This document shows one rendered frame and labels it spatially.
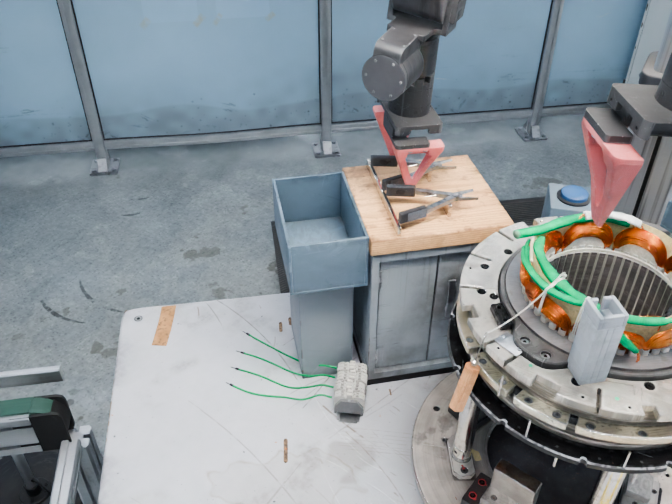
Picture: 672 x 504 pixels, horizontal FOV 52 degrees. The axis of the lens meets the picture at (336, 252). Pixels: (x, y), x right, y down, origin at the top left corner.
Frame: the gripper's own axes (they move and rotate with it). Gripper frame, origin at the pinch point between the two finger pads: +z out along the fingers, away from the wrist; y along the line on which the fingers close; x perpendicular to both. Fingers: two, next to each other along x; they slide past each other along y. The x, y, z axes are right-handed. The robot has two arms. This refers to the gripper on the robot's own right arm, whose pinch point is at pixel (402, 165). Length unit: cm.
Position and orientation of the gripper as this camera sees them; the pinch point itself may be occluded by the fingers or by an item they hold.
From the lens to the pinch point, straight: 99.5
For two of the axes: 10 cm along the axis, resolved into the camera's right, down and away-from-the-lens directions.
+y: 2.0, 6.2, -7.5
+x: 9.8, -1.0, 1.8
